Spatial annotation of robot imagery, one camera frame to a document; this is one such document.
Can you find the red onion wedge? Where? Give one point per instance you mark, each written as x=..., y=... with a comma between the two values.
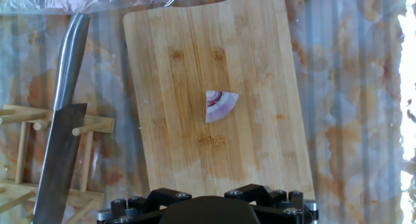
x=219, y=108

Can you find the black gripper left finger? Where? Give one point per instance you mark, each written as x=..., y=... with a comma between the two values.
x=136, y=211

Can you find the plastic bag of garlic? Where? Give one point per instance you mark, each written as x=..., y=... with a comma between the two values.
x=65, y=0

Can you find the wooden cutting board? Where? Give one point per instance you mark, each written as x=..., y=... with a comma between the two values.
x=195, y=55

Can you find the steel cleaver knife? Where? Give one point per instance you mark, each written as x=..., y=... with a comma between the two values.
x=61, y=152

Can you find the marble pattern plastic mat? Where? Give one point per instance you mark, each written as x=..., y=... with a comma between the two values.
x=351, y=87

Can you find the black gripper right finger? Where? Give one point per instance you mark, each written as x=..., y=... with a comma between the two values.
x=279, y=207

